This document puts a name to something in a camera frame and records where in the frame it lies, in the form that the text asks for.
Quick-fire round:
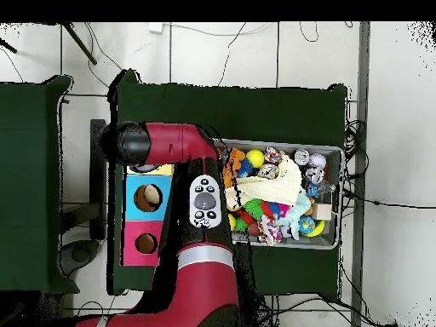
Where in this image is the cream waffle cloth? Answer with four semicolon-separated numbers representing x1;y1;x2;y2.
224;154;303;211

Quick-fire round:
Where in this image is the floral patterned cloth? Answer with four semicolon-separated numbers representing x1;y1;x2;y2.
256;214;284;246

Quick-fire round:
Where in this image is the clear mesh bin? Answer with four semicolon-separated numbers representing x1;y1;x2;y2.
212;138;345;250

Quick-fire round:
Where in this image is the black upright panel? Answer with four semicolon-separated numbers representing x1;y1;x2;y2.
89;118;107;240

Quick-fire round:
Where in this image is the wooden box with three holes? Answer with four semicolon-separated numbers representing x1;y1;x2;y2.
120;163;175;267

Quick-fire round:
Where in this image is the blue spiky ball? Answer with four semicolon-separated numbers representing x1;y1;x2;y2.
236;158;255;179

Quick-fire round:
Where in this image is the white baseball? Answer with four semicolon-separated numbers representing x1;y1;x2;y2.
307;152;327;169

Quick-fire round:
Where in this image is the grey round floor stand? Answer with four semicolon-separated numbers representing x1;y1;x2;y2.
58;238;100;277

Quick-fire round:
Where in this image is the orange plastic block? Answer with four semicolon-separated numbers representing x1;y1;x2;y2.
222;147;247;189

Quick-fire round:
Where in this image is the black tripod leg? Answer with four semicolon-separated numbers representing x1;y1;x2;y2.
62;21;98;66
0;37;18;55

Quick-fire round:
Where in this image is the dark green tablecloth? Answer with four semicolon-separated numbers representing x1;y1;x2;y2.
106;69;348;295
0;75;80;294

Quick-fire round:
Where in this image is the black cable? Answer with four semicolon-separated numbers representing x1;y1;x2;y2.
342;189;436;209

